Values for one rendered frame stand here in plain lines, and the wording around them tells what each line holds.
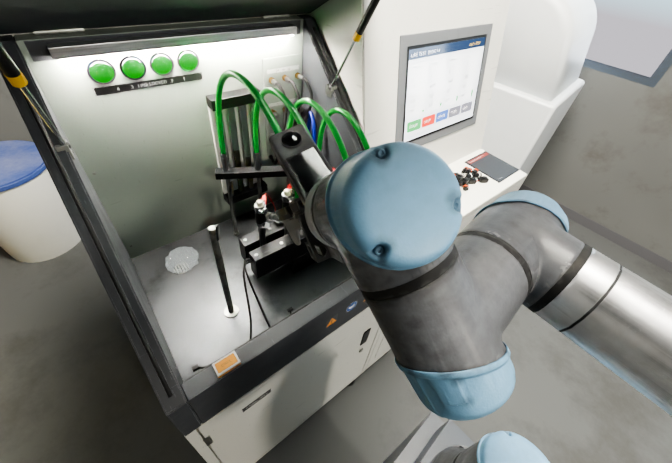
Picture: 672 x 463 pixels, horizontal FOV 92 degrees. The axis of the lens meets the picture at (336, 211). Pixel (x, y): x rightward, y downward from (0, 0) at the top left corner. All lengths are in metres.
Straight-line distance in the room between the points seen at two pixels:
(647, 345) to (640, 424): 2.06
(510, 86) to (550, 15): 0.35
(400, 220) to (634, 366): 0.22
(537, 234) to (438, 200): 0.15
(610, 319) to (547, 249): 0.06
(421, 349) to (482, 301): 0.05
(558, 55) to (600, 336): 1.83
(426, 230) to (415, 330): 0.07
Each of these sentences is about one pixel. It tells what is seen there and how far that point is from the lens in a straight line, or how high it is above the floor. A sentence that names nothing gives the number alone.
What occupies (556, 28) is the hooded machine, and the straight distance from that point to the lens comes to 2.07.
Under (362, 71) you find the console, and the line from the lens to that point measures 0.92.
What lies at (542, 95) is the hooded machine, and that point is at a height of 1.07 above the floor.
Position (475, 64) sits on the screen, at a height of 1.33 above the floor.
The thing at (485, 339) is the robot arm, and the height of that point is 1.48.
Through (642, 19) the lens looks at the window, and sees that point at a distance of 2.89.
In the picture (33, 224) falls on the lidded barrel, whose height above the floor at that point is 0.29.
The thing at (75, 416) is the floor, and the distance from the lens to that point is 1.97.
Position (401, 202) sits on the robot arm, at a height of 1.56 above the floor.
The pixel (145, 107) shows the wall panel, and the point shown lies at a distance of 0.93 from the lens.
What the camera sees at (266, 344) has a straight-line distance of 0.80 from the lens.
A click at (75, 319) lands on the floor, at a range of 2.22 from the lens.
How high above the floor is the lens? 1.67
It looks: 43 degrees down
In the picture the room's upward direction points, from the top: 8 degrees clockwise
